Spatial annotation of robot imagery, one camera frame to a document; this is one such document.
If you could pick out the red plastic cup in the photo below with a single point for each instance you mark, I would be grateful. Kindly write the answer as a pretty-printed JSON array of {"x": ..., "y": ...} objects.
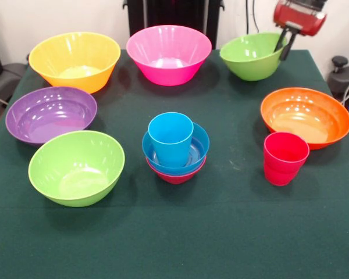
[{"x": 282, "y": 168}]

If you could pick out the small blue plastic bowl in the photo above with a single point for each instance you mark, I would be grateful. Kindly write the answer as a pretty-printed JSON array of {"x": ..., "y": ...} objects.
[{"x": 199, "y": 145}]

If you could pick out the large yellow-orange plastic bowl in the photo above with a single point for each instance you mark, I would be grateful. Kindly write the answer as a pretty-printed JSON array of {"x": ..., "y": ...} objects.
[{"x": 75, "y": 49}]

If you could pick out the black floor stand base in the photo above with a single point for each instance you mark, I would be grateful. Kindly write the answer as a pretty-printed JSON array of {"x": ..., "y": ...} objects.
[{"x": 343, "y": 78}]

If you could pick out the shallow purple plastic bowl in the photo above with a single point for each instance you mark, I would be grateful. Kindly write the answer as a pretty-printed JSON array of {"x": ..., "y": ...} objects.
[{"x": 49, "y": 113}]

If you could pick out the shallow orange plastic bowl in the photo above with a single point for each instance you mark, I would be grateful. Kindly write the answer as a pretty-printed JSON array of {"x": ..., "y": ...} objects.
[{"x": 305, "y": 119}]

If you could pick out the dark green table cloth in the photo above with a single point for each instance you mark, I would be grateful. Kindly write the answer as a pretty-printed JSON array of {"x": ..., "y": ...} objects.
[{"x": 174, "y": 232}]

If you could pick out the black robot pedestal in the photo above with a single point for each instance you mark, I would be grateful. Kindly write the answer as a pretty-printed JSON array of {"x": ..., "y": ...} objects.
[{"x": 163, "y": 13}]

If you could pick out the small red plastic bowl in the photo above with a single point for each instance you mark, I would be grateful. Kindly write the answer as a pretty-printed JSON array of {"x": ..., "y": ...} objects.
[{"x": 176, "y": 178}]

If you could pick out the large pink plastic bowl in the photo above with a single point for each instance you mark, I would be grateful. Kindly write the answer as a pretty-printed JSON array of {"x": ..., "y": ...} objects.
[{"x": 168, "y": 46}]

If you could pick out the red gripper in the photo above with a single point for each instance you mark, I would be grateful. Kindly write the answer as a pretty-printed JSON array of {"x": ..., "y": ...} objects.
[{"x": 299, "y": 20}]

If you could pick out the blue plastic cup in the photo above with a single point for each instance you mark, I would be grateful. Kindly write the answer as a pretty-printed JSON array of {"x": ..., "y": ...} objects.
[{"x": 171, "y": 145}]

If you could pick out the light green plastic bowl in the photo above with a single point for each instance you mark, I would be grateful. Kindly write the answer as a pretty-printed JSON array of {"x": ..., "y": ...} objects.
[
  {"x": 250, "y": 58},
  {"x": 75, "y": 165}
]

